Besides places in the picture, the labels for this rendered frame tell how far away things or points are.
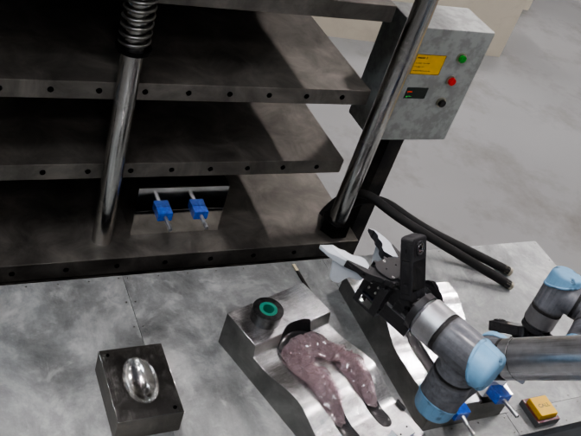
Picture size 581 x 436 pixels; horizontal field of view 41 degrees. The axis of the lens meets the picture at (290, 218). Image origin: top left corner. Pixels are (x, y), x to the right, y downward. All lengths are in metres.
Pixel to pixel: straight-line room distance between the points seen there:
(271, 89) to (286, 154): 0.28
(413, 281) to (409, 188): 3.05
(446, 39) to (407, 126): 0.31
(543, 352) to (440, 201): 3.04
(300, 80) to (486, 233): 2.32
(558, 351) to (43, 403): 1.10
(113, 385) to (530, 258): 1.57
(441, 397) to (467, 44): 1.35
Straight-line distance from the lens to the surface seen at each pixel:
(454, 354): 1.29
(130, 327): 2.00
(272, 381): 1.89
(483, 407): 2.11
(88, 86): 1.94
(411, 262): 1.30
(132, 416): 1.75
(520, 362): 1.39
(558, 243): 4.54
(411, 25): 2.12
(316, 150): 2.37
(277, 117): 2.47
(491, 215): 4.46
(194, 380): 1.93
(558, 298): 1.89
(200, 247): 2.28
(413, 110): 2.47
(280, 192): 2.58
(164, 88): 1.99
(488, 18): 6.22
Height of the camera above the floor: 2.29
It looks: 37 degrees down
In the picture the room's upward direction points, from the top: 20 degrees clockwise
